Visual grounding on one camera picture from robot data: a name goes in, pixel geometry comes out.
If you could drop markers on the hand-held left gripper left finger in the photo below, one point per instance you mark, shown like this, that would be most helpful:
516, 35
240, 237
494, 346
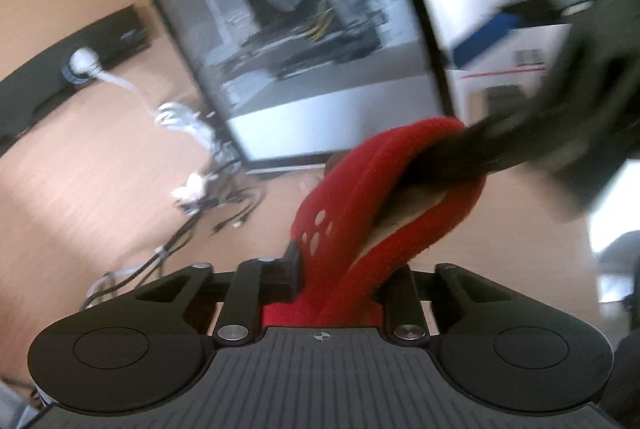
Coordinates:
292, 274

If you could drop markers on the computer case with glass side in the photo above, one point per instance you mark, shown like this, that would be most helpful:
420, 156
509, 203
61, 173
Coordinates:
300, 59

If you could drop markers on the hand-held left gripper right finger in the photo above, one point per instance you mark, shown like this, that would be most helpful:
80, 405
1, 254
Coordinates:
407, 304

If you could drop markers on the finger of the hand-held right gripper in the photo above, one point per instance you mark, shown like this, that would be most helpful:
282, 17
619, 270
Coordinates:
475, 154

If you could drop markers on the white blue cardboard box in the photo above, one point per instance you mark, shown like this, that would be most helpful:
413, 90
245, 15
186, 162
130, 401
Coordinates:
500, 34

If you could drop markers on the red fleece hoodie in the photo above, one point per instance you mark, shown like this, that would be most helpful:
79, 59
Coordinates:
350, 189

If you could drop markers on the black power strip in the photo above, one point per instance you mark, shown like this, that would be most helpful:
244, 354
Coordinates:
110, 34

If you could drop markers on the crumpled white paper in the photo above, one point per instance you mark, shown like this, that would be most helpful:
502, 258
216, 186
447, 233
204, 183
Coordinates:
192, 186

